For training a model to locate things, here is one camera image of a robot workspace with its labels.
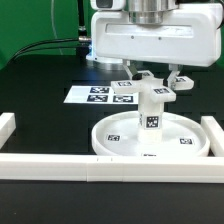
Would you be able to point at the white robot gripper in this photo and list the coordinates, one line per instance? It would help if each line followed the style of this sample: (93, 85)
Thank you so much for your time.
(188, 35)

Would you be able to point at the white cross-shaped table base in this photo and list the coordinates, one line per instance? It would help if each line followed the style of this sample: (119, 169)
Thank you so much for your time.
(153, 86)

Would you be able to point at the white round table top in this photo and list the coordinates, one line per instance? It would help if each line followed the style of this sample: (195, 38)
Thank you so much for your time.
(171, 136)

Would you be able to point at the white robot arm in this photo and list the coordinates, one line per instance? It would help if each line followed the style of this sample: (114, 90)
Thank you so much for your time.
(144, 12)

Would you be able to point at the white sheet with markers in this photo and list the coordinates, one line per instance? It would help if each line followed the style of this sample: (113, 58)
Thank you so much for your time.
(98, 95)

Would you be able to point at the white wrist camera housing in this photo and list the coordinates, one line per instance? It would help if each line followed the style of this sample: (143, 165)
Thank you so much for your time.
(108, 4)

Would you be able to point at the white right fence rail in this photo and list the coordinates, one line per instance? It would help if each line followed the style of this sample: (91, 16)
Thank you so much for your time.
(215, 134)

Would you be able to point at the white fence rail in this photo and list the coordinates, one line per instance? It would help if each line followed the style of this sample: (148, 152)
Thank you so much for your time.
(110, 168)
(215, 134)
(7, 127)

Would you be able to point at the white left fence rail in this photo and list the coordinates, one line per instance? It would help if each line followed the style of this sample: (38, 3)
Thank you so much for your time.
(7, 127)

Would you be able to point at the white front fence rail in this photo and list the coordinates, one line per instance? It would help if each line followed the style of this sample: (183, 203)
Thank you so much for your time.
(110, 168)

